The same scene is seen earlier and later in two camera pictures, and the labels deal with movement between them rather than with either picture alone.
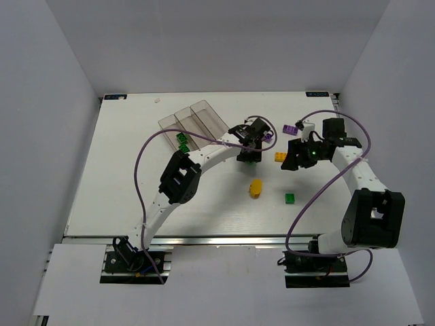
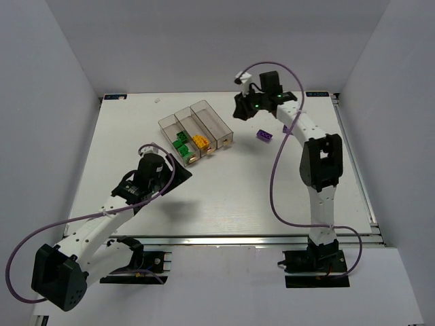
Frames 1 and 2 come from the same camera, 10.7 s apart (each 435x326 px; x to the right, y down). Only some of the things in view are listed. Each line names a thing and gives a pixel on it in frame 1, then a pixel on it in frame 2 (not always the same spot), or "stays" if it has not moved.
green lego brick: [181, 137] stays
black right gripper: [296, 155] to [242, 106]
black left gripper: [249, 156] to [177, 173]
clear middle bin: [192, 123] stays
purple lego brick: [268, 137] stays
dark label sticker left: [115, 96] stays
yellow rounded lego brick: [255, 188] to [204, 140]
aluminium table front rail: [195, 240] stays
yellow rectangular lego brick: [280, 157] to [200, 141]
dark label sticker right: [317, 94] stays
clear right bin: [213, 124] stays
